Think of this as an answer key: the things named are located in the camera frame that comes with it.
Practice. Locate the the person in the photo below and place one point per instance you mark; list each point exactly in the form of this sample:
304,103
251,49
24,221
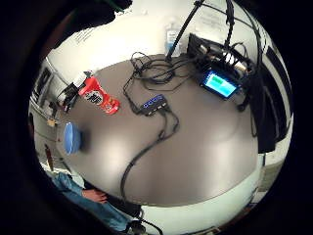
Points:
98,212

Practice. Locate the blue bowl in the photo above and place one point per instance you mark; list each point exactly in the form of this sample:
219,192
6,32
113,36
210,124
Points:
71,138

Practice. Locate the clear sanitizer pump bottle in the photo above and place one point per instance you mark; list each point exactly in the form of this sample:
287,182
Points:
171,37

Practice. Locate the red snack bag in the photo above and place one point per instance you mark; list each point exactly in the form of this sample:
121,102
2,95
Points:
98,94

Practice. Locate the black tripod pole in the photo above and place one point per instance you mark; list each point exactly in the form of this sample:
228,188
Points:
182,31

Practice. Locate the black hub with blue lights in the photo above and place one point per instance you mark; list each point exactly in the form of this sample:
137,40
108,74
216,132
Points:
153,104

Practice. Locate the black equipment box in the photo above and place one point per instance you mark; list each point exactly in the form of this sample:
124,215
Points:
199,49

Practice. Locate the small monitor with cyan screen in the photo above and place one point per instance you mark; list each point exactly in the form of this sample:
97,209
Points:
220,84

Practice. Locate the black chair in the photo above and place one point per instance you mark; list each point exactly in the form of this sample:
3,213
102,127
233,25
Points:
267,124

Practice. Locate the small black camera device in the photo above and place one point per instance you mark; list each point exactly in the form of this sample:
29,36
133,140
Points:
70,94

